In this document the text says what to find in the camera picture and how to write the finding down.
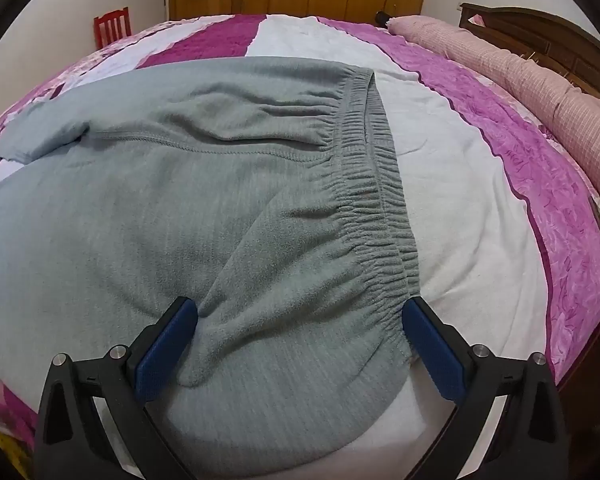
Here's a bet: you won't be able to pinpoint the yellow cloth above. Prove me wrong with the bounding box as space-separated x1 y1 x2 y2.
0 440 36 480

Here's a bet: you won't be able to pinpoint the red wooden chair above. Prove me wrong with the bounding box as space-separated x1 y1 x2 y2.
93 6 131 51

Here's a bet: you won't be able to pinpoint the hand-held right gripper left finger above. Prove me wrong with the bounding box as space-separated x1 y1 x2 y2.
32 296 198 480

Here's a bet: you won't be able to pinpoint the long pink bolster pillow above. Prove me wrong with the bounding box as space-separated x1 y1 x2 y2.
387 16 600 201

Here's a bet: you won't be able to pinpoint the purple floral printed blanket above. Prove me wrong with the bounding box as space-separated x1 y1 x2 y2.
0 12 600 480

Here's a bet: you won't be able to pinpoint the dark wooden headboard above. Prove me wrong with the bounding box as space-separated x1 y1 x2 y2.
458 2 600 111

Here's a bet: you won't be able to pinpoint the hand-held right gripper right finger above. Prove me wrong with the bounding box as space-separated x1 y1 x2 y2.
402 296 571 480

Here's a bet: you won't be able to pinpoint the grey fleece pants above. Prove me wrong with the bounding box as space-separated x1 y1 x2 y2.
0 56 421 478

